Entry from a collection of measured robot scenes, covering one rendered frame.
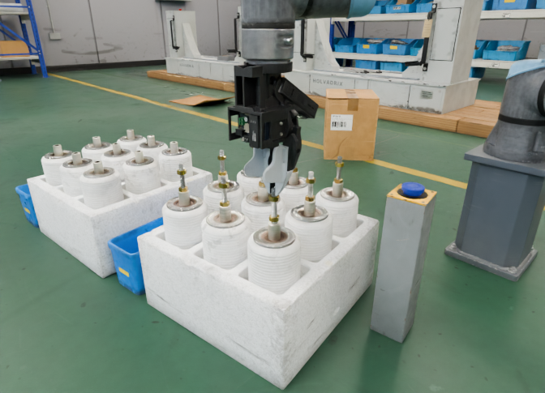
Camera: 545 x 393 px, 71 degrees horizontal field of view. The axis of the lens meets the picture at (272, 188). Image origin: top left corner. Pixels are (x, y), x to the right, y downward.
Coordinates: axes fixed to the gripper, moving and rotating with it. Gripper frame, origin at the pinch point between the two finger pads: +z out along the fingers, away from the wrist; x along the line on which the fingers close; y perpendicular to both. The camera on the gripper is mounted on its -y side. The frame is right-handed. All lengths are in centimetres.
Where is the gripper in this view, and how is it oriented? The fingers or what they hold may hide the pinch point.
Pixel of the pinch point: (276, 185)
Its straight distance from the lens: 64.1
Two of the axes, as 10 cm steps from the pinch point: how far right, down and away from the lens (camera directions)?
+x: 7.4, 2.6, -6.2
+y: -6.7, 2.8, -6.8
